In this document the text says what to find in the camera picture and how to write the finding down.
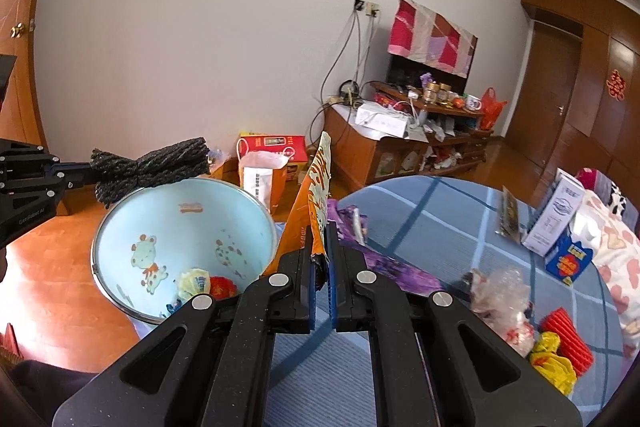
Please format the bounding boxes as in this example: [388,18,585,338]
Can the black television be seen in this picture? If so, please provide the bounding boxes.
[386,54,468,95]

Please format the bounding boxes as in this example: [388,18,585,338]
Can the light blue cartoon basin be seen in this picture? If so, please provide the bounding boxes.
[91,177,278,325]

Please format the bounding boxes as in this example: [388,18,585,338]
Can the yellow plastic wrapper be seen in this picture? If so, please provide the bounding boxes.
[530,331,578,397]

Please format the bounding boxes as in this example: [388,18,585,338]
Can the pink heart quilt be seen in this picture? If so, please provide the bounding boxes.
[570,167,640,358]

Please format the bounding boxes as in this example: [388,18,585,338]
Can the red paper decoration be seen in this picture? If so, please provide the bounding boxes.
[606,68,632,98]

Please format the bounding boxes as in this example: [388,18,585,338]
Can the blue packet red label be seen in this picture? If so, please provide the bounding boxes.
[544,234,593,289]

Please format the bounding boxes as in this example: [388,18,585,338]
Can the brown wooden door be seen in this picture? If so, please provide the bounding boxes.
[505,19,583,170]

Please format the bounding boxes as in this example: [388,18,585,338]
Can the red cardboard box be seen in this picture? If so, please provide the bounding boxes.
[237,133,308,180]

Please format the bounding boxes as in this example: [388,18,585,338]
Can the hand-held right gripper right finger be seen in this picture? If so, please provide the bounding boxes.
[326,222,583,427]

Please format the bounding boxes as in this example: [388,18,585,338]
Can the red foam fruit net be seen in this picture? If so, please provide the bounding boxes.
[539,307,597,378]

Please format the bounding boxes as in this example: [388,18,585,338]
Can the red paper bag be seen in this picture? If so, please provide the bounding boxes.
[0,322,23,360]

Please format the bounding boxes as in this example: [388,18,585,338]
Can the clear bag of candies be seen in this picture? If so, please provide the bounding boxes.
[206,147,240,180]

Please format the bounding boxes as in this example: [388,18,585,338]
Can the hanging grey cables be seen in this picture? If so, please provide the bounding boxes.
[310,9,376,142]

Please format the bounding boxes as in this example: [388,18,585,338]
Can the orange white paper bag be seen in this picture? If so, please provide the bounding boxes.
[237,151,290,215]

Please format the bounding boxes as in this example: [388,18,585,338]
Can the orange snack packet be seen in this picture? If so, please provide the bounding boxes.
[260,131,333,283]

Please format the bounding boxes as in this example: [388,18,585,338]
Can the clear plastic bag red print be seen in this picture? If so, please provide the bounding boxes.
[470,267,536,358]

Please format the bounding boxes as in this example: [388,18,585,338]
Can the blue plaid bed sheet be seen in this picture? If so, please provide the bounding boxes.
[260,176,626,427]

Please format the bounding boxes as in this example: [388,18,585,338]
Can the yellow white crumpled wrapper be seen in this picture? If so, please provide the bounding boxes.
[175,268,212,303]

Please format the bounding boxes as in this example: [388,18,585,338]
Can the black white spotted cloth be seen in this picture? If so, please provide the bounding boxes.
[607,187,628,220]

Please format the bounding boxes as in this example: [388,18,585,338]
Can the purple printed plastic wrapper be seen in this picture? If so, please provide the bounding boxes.
[327,199,473,300]

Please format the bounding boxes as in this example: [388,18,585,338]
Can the white carton box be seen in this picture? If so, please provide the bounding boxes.
[521,169,586,257]

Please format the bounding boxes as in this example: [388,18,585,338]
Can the orange plastic bag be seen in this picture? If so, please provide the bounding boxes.
[479,87,508,131]

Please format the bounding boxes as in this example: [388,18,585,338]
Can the wooden television cabinet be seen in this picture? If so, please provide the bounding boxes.
[322,82,496,192]

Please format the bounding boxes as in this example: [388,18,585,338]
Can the brown wooden wardrobe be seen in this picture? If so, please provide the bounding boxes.
[557,24,640,218]

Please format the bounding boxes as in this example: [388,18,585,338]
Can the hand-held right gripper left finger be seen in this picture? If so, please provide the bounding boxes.
[52,249,326,427]

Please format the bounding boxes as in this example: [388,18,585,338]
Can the red crumpled wrapper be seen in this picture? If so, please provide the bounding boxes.
[209,276,240,300]

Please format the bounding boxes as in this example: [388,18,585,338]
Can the person's dark trouser leg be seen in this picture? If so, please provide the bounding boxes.
[10,359,101,425]

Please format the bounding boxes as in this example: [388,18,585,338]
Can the white flat box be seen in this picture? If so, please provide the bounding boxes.
[356,102,408,136]

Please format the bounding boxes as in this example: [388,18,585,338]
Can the small purple foil wrapper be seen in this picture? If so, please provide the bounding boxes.
[336,205,370,245]

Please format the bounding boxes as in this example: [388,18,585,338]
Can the dark rope bundle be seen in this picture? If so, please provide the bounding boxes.
[90,136,211,209]

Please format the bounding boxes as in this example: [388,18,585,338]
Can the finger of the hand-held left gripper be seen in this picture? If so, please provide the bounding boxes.
[0,174,99,208]
[0,139,96,175]

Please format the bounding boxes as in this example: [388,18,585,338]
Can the television with red cloth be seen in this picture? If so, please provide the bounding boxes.
[387,0,478,78]

